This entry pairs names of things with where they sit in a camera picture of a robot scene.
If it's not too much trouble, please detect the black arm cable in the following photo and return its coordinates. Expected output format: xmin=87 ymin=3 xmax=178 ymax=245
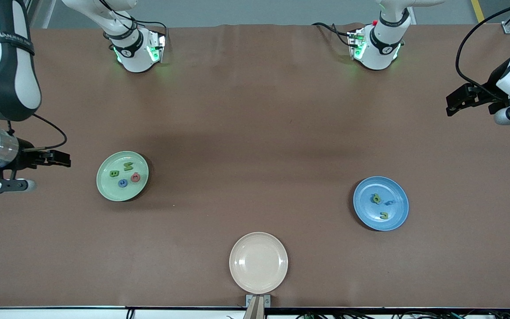
xmin=456 ymin=0 xmax=510 ymax=89
xmin=9 ymin=113 xmax=68 ymax=152

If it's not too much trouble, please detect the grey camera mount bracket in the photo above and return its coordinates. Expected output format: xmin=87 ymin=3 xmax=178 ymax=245
xmin=245 ymin=294 xmax=271 ymax=319

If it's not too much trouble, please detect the black right base cable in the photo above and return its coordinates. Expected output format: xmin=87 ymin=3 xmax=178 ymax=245
xmin=124 ymin=18 xmax=169 ymax=41

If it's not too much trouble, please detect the green plate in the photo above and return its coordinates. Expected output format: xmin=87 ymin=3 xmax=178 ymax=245
xmin=96 ymin=151 xmax=149 ymax=202

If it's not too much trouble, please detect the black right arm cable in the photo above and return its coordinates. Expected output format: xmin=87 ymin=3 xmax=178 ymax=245
xmin=9 ymin=113 xmax=68 ymax=152

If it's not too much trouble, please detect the black left base cable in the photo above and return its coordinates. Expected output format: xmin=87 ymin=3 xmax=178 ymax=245
xmin=312 ymin=22 xmax=354 ymax=47

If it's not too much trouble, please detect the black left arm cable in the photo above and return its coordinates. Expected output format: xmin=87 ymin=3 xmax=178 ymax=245
xmin=456 ymin=0 xmax=510 ymax=89

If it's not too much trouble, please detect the blue plate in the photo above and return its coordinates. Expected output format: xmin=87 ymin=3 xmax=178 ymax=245
xmin=353 ymin=176 xmax=410 ymax=231

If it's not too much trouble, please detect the beige plate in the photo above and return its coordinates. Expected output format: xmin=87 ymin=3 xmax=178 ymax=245
xmin=229 ymin=232 xmax=289 ymax=295

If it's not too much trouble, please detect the black base cable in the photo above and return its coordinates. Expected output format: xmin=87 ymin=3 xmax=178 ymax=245
xmin=124 ymin=18 xmax=169 ymax=41
xmin=312 ymin=22 xmax=354 ymax=47

